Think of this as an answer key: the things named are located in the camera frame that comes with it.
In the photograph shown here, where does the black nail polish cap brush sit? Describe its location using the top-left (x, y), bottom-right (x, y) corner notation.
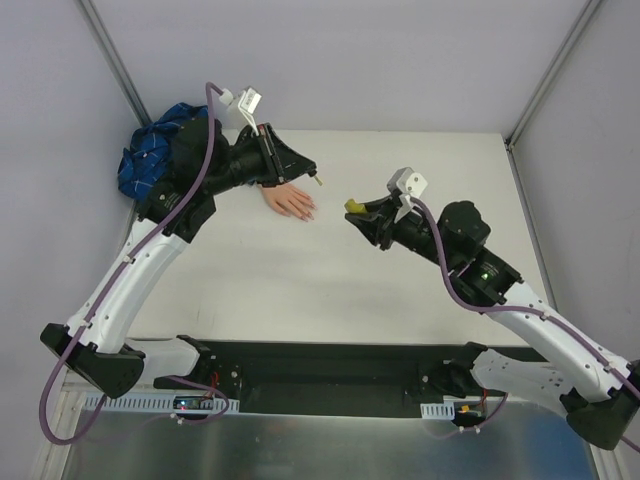
top-left (309, 171), bottom-right (323, 186)

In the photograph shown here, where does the yellow nail polish bottle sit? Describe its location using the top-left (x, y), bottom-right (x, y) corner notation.
top-left (344, 199), bottom-right (367, 215)

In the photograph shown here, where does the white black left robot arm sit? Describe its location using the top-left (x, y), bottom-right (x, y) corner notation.
top-left (40, 118), bottom-right (317, 399)

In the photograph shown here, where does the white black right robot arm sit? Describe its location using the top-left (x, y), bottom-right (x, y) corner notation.
top-left (345, 196), bottom-right (639, 450)

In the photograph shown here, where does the mannequin hand with nails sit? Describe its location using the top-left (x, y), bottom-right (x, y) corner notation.
top-left (260, 184), bottom-right (316, 222)

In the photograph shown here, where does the blue striped cloth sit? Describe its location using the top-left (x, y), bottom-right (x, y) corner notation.
top-left (117, 102), bottom-right (208, 203)

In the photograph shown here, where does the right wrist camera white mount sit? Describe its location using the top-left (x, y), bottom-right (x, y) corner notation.
top-left (387, 167), bottom-right (428, 223)

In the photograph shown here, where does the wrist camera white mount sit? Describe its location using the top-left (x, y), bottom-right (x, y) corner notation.
top-left (387, 167), bottom-right (428, 223)
top-left (219, 86), bottom-right (262, 134)

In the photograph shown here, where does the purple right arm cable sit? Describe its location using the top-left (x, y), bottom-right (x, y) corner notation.
top-left (412, 197), bottom-right (640, 451)

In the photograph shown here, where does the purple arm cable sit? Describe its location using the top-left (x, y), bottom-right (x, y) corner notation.
top-left (38, 82), bottom-right (234, 445)
top-left (412, 197), bottom-right (640, 451)

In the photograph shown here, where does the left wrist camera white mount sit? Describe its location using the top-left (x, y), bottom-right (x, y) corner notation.
top-left (219, 86), bottom-right (262, 134)

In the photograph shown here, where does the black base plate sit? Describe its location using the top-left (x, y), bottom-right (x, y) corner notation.
top-left (152, 334), bottom-right (509, 416)

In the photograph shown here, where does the right white slotted cable duct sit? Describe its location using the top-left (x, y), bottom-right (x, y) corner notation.
top-left (420, 401), bottom-right (456, 421)

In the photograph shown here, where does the white slotted cable duct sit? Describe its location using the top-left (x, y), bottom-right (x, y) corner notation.
top-left (102, 394), bottom-right (240, 415)
top-left (420, 401), bottom-right (456, 421)

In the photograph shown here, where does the left aluminium frame post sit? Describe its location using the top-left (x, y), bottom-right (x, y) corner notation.
top-left (75, 0), bottom-right (151, 126)

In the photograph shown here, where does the aluminium frame post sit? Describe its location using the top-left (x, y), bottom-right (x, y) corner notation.
top-left (75, 0), bottom-right (151, 126)
top-left (504, 0), bottom-right (607, 153)

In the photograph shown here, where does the right aluminium frame post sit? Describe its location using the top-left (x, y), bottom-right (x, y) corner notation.
top-left (504, 0), bottom-right (607, 153)

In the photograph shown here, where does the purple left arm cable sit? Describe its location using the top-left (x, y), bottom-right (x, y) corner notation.
top-left (38, 82), bottom-right (234, 445)

